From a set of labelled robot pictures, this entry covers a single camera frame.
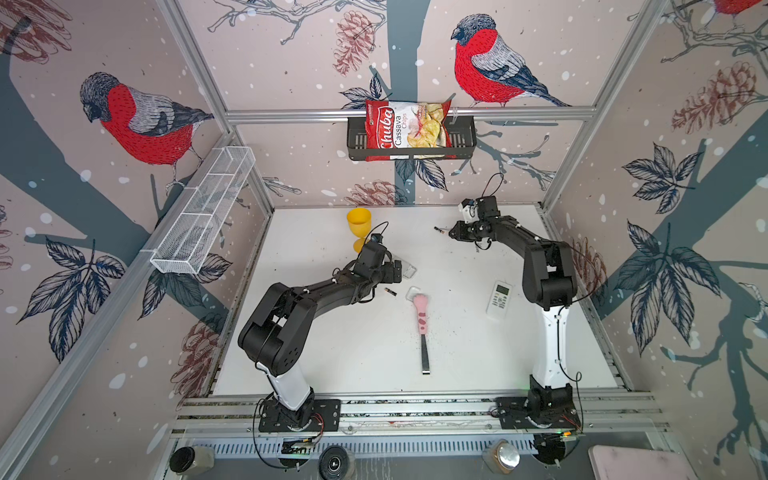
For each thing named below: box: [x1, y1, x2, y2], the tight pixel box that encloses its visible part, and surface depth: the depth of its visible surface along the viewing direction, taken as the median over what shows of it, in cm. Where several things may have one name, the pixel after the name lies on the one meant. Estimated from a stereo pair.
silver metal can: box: [482, 439, 521, 475], surface depth 60 cm
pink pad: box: [588, 445, 700, 480], surface depth 67 cm
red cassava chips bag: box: [365, 99, 457, 162], surface depth 89 cm
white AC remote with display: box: [401, 259, 417, 279], surface depth 103 cm
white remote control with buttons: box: [486, 280, 513, 320], surface depth 94 cm
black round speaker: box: [318, 445, 350, 480], surface depth 60 cm
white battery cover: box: [405, 285, 421, 302], surface depth 99 cm
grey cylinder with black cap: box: [169, 445, 215, 475], surface depth 62 cm
